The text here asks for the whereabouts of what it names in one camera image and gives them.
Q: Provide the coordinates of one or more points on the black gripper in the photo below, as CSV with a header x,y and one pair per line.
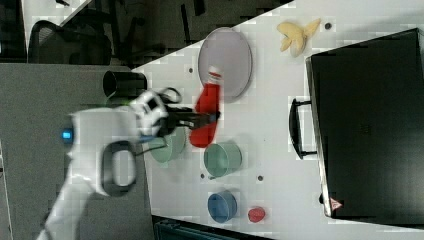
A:
x,y
177,117

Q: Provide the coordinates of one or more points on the red ketchup bottle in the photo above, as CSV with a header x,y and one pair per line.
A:
x,y
208,102

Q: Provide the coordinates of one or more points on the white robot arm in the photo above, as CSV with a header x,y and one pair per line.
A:
x,y
103,151

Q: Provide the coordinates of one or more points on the pale pink plate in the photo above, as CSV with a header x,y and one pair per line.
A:
x,y
229,51

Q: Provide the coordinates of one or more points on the green mug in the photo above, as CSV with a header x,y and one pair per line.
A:
x,y
221,159

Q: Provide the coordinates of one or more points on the blue cup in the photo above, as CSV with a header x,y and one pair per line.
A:
x,y
222,206

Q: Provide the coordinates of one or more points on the black cylinder container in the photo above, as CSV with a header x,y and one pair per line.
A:
x,y
124,84

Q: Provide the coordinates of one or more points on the red toy strawberry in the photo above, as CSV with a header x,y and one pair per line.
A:
x,y
256,214

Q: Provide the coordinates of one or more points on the peeled toy banana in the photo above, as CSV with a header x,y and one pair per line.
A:
x,y
295,36

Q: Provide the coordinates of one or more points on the black office chair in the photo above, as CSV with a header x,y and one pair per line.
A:
x,y
92,37

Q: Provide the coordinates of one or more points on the black toaster oven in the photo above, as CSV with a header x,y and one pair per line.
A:
x,y
367,104

